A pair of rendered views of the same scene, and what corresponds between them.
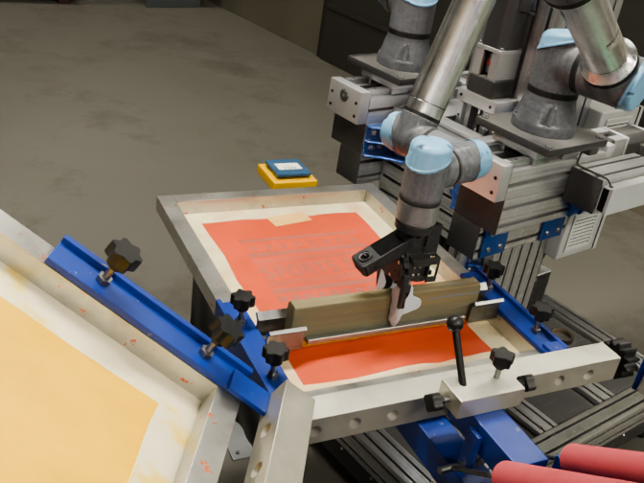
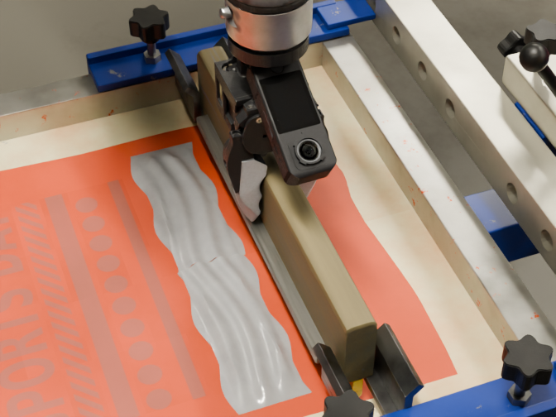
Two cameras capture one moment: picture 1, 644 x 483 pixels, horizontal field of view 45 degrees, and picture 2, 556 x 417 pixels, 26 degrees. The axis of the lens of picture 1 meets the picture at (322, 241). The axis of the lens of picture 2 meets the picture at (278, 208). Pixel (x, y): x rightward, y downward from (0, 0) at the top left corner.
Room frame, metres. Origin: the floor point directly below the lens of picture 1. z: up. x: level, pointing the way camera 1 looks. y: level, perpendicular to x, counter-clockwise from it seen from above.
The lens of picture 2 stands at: (1.15, 0.68, 1.84)
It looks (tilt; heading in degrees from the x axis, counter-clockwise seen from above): 45 degrees down; 278
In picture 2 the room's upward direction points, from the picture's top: straight up
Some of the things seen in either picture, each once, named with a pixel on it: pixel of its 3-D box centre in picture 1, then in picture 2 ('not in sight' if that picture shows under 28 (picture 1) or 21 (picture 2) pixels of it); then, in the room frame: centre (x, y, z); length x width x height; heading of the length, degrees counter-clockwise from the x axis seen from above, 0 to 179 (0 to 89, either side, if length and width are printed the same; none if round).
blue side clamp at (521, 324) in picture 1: (507, 319); (221, 61); (1.38, -0.40, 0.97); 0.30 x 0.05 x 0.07; 29
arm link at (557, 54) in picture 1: (564, 58); not in sight; (1.79, -0.48, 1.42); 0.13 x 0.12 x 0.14; 46
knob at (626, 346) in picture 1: (613, 358); not in sight; (1.23, -0.57, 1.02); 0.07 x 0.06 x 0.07; 29
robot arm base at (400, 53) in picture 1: (406, 46); not in sight; (2.17, -0.14, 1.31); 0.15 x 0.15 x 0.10
